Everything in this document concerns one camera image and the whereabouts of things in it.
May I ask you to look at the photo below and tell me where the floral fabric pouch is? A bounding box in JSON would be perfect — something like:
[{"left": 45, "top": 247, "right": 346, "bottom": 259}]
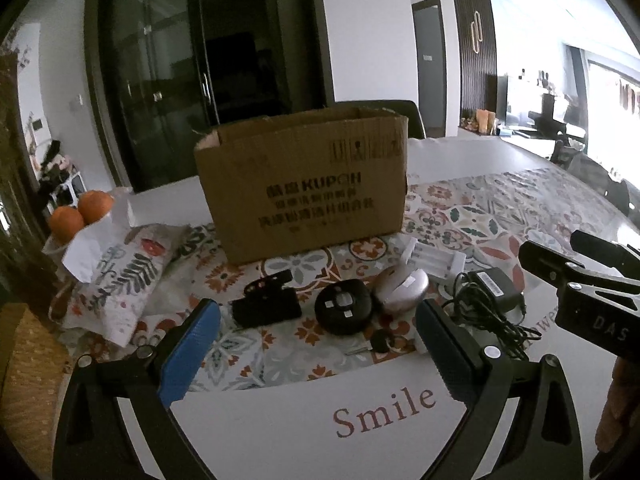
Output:
[{"left": 64, "top": 224, "right": 195, "bottom": 348}]

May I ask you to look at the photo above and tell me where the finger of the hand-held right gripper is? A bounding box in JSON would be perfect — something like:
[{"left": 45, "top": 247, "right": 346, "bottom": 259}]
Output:
[
  {"left": 518, "top": 240, "right": 601, "bottom": 288},
  {"left": 571, "top": 230, "right": 640, "bottom": 278}
]

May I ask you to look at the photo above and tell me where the white television console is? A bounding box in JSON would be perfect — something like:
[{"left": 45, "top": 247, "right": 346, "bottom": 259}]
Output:
[{"left": 459, "top": 127, "right": 556, "bottom": 148}]

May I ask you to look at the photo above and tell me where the dark wood wall panel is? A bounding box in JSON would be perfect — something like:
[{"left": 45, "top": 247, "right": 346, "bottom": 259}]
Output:
[{"left": 449, "top": 0, "right": 499, "bottom": 132}]

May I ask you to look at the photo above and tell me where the pile of oranges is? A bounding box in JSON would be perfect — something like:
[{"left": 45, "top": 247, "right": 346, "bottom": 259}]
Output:
[{"left": 49, "top": 190, "right": 117, "bottom": 241}]

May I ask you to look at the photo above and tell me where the black power adapter with cable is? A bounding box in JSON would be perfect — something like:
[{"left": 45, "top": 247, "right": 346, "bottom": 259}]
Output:
[{"left": 442, "top": 269, "right": 538, "bottom": 361}]

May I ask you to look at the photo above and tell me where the flat black television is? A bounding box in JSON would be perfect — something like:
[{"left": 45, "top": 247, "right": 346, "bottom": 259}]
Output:
[{"left": 496, "top": 74, "right": 509, "bottom": 126}]

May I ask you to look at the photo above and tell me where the white battery charger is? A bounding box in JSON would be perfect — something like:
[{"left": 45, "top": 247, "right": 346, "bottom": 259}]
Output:
[{"left": 400, "top": 239, "right": 467, "bottom": 286}]

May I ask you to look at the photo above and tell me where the brown cardboard box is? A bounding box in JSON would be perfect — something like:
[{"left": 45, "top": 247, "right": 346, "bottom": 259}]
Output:
[{"left": 194, "top": 106, "right": 410, "bottom": 266}]

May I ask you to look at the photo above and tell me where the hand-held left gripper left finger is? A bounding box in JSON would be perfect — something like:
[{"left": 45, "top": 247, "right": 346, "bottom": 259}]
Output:
[{"left": 52, "top": 299, "right": 222, "bottom": 480}]

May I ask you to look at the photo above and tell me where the person's right hand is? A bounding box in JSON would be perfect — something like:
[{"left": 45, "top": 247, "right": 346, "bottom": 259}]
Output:
[{"left": 595, "top": 360, "right": 640, "bottom": 459}]

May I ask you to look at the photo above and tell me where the white shelf rack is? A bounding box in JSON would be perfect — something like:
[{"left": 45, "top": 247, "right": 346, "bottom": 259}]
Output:
[{"left": 39, "top": 139, "right": 87, "bottom": 211}]

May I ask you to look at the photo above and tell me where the pink silver computer mouse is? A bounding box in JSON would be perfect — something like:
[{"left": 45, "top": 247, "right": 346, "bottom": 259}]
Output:
[{"left": 374, "top": 266, "right": 430, "bottom": 312}]

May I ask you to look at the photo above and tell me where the black round disc device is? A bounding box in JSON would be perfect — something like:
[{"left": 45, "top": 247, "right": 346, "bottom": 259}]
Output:
[{"left": 314, "top": 280, "right": 372, "bottom": 336}]

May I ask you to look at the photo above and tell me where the dark glass double door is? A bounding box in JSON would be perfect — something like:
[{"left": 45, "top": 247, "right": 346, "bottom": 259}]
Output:
[{"left": 84, "top": 0, "right": 337, "bottom": 192}]

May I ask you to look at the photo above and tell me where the dark dining chair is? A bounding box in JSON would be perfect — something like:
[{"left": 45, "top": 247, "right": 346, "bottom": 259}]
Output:
[{"left": 325, "top": 100, "right": 427, "bottom": 141}]

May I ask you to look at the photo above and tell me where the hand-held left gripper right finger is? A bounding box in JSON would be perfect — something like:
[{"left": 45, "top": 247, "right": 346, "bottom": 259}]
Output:
[{"left": 415, "top": 299, "right": 586, "bottom": 480}]

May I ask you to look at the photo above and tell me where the black clip-on device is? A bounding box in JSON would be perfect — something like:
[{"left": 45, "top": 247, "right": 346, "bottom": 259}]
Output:
[{"left": 231, "top": 269, "right": 303, "bottom": 328}]

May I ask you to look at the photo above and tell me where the white table cover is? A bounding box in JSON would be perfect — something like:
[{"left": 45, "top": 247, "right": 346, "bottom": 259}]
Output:
[{"left": 117, "top": 132, "right": 640, "bottom": 241}]

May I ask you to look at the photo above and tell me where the key with black head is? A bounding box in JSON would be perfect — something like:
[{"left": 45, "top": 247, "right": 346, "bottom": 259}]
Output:
[{"left": 345, "top": 329, "right": 417, "bottom": 357}]

